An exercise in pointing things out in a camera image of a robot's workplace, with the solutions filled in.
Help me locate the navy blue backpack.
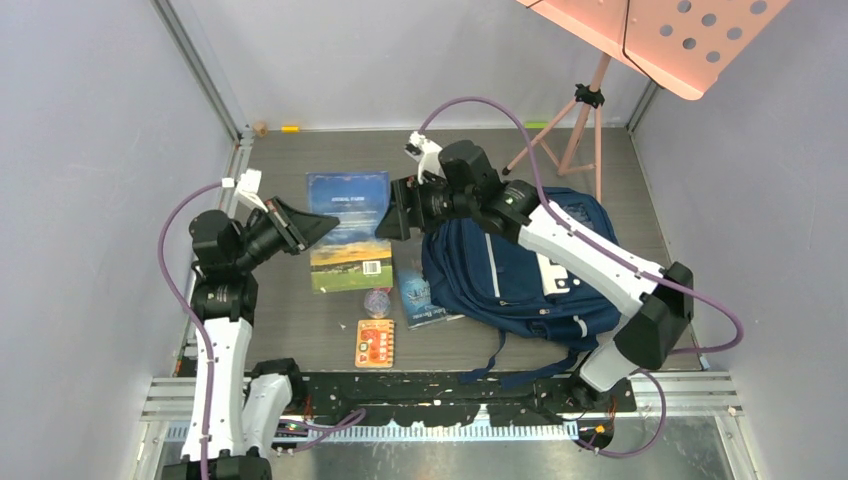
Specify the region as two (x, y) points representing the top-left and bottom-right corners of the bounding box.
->
(421, 219), (621, 389)

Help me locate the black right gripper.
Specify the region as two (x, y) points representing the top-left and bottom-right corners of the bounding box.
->
(376, 171), (477, 241)

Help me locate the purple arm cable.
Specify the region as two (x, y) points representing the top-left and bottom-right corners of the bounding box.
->
(418, 96), (745, 460)
(156, 182), (367, 480)

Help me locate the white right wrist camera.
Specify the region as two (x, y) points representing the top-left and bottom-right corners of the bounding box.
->
(404, 131), (444, 184)

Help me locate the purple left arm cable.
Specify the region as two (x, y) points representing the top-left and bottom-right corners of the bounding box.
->
(156, 182), (367, 480)

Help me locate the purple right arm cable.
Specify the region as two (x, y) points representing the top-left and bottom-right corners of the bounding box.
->
(418, 96), (745, 460)

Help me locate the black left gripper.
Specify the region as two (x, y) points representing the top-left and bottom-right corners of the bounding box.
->
(232, 196), (337, 272)

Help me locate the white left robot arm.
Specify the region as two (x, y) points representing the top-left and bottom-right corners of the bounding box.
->
(162, 197), (339, 479)

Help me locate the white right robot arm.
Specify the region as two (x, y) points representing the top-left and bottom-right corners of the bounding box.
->
(375, 133), (694, 411)

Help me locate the orange spiral notepad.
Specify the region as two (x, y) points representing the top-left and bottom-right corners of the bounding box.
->
(354, 319), (395, 369)

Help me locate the pink music stand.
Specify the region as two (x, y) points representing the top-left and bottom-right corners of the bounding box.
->
(523, 0), (790, 196)

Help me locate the landscape cover book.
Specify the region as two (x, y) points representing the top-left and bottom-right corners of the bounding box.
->
(306, 171), (393, 294)

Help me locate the blue Wuthering Heights book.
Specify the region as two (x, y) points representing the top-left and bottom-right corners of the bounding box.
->
(393, 256), (462, 330)

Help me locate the small wooden block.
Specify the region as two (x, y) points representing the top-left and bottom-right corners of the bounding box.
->
(252, 121), (268, 137)

